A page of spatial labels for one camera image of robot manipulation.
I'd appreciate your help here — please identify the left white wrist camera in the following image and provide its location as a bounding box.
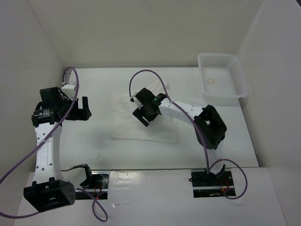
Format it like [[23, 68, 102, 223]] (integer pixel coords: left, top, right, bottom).
[[61, 82, 77, 99]]

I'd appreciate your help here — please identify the white pleated skirt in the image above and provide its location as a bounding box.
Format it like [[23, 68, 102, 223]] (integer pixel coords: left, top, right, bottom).
[[110, 79, 179, 145]]

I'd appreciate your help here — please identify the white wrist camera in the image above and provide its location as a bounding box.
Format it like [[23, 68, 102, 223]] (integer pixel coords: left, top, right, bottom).
[[130, 92, 143, 109], [61, 82, 77, 99]]

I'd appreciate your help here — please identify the white perforated plastic basket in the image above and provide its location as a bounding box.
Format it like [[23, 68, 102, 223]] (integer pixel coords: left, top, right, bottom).
[[198, 53, 248, 101]]

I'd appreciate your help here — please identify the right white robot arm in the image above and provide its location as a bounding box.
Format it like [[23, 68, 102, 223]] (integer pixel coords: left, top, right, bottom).
[[130, 88, 227, 185]]

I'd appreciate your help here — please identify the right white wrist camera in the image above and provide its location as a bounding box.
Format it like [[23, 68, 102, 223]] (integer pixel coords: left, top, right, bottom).
[[130, 92, 143, 109]]

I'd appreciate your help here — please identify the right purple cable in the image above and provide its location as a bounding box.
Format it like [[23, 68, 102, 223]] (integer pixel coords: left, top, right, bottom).
[[128, 69, 248, 200]]

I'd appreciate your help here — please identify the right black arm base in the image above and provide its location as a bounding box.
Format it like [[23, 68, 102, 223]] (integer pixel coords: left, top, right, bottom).
[[189, 167, 236, 198]]

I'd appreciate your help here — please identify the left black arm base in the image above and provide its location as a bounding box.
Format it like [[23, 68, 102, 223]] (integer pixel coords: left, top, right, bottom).
[[62, 164, 110, 200]]

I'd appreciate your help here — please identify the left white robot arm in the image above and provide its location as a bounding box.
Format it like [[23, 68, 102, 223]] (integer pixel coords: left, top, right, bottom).
[[24, 82, 94, 212]]

